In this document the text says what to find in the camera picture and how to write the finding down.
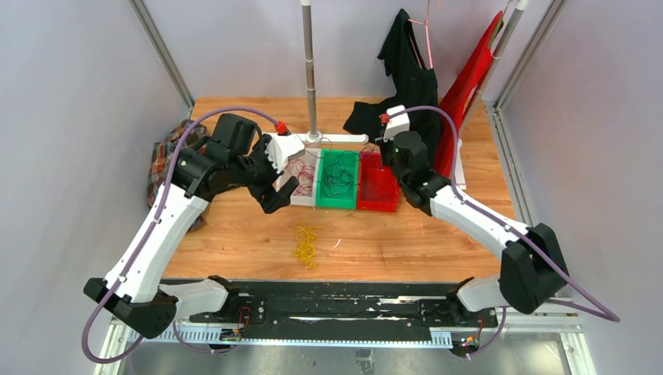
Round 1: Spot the black t-shirt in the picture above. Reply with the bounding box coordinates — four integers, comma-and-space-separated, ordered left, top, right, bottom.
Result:
342, 9, 438, 143

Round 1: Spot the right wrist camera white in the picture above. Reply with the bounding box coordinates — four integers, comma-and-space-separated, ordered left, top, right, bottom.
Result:
380, 105, 410, 141

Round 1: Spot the plaid flannel shirt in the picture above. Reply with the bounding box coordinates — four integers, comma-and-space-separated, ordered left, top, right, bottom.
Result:
146, 120, 210, 208

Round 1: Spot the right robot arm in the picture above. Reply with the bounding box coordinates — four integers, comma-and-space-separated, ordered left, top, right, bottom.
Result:
376, 131, 568, 326

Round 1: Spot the pink wire hanger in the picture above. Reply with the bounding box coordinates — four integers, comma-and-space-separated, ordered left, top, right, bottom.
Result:
408, 0, 434, 69

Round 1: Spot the red t-shirt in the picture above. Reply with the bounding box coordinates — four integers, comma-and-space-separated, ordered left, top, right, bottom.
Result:
434, 11, 504, 177

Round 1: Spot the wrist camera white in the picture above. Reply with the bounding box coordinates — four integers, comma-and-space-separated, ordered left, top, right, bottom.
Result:
266, 133, 306, 174
380, 105, 410, 141

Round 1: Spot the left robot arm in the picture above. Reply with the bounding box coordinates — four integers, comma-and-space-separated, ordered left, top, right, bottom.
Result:
84, 113, 306, 339

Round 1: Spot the metal clothes rack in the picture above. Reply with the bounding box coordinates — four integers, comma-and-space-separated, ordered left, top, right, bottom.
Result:
259, 0, 530, 191

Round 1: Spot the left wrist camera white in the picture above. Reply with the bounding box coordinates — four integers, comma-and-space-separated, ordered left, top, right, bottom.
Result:
266, 133, 306, 174

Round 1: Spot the red cable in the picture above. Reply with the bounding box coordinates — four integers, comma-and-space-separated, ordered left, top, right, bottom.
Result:
288, 136, 335, 200

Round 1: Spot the green plastic bin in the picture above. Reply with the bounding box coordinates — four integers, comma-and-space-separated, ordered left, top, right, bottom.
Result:
316, 149, 360, 210

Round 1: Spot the red plastic bin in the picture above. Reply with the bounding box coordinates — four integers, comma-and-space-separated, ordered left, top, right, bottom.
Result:
357, 152, 400, 213

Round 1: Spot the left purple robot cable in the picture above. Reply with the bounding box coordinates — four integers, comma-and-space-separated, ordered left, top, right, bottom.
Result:
81, 106, 289, 364

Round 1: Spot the yellow cable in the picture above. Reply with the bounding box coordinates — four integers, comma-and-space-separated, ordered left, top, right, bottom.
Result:
292, 222, 324, 270

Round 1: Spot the aluminium frame rail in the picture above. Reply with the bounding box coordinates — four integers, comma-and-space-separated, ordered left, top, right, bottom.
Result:
128, 0, 195, 112

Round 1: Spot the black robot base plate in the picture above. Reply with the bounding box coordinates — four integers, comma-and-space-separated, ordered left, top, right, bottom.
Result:
189, 280, 498, 343

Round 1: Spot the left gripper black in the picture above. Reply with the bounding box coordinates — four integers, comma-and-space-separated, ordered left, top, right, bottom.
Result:
230, 134, 299, 212

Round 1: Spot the white plastic bin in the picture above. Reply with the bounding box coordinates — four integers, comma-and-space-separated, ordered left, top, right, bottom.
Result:
275, 148, 321, 207

